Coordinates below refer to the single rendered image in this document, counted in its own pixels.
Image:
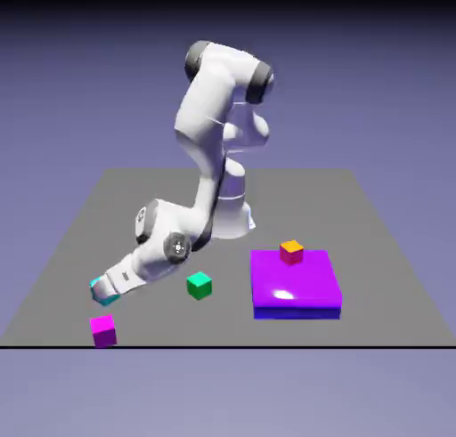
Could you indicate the small orange cube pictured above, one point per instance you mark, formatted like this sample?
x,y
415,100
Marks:
x,y
291,252

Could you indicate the small magenta cube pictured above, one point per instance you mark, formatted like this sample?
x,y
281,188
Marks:
x,y
103,331

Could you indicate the small green cube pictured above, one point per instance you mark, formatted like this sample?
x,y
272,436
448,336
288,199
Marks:
x,y
198,285

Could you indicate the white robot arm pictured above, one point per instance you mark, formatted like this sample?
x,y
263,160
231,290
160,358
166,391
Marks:
x,y
203,123

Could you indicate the large purple box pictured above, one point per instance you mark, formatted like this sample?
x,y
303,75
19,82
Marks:
x,y
294,284

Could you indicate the small cyan cube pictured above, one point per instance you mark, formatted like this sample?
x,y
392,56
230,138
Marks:
x,y
105,300

